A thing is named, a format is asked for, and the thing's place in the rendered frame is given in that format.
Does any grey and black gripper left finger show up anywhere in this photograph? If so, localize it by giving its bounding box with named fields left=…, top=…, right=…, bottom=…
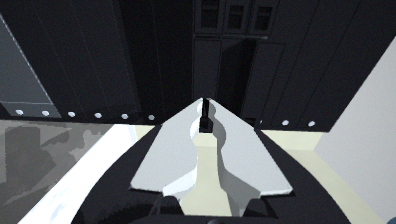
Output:
left=70, top=98, right=204, bottom=224

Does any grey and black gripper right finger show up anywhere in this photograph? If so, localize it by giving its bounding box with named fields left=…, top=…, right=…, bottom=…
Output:
left=204, top=98, right=351, bottom=224

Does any black server rack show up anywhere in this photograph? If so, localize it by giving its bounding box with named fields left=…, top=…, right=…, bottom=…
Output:
left=0, top=0, right=396, bottom=133

